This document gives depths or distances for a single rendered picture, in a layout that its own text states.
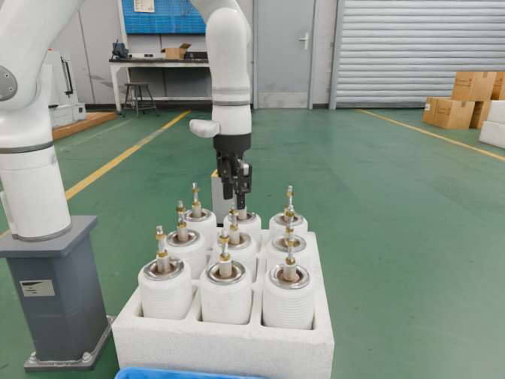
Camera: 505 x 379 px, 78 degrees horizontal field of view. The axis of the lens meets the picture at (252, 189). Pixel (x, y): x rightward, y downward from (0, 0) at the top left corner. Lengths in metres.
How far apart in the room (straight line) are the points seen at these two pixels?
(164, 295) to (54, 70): 3.63
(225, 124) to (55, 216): 0.37
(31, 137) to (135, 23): 5.06
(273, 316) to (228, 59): 0.45
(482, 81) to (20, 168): 4.10
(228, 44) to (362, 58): 5.24
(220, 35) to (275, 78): 4.96
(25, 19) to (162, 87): 5.08
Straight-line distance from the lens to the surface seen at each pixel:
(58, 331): 0.81
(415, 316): 0.98
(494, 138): 3.45
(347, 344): 0.85
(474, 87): 4.21
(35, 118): 0.71
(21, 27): 0.64
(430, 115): 4.49
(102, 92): 6.00
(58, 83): 4.07
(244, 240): 0.70
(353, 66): 5.70
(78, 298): 0.77
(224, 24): 0.56
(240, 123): 0.58
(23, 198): 0.69
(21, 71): 0.64
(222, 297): 0.58
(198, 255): 0.71
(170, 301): 0.62
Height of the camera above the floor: 0.60
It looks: 21 degrees down
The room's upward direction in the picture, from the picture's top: straight up
